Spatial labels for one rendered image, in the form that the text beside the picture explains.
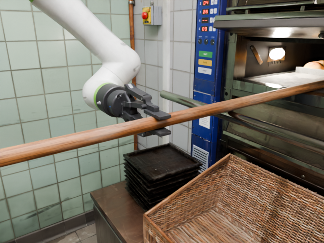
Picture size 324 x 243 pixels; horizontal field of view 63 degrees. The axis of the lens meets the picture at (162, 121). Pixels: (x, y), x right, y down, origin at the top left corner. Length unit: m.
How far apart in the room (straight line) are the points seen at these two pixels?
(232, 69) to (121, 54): 0.54
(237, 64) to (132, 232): 0.85
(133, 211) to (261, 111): 0.73
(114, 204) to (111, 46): 0.80
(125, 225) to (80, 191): 0.86
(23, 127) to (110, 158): 0.64
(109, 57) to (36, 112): 0.97
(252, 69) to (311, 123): 0.39
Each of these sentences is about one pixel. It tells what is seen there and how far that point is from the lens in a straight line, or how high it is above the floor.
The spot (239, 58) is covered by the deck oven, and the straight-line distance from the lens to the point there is 1.23.
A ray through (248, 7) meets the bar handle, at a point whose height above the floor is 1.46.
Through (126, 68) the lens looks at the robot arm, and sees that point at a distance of 0.87.
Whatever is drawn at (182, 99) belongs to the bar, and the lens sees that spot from 0.89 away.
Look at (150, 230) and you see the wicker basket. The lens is 1.05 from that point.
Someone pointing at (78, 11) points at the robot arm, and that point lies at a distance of 0.88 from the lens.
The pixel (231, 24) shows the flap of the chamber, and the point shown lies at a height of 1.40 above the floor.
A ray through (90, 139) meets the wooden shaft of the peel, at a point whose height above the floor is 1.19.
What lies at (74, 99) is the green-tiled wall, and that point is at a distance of 1.80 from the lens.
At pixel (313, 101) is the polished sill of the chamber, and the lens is 1.03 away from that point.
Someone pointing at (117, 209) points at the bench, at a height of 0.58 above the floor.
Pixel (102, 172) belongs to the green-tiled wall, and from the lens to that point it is 2.05.
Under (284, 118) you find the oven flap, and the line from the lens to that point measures 1.12.
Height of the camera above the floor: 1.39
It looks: 19 degrees down
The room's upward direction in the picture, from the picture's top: straight up
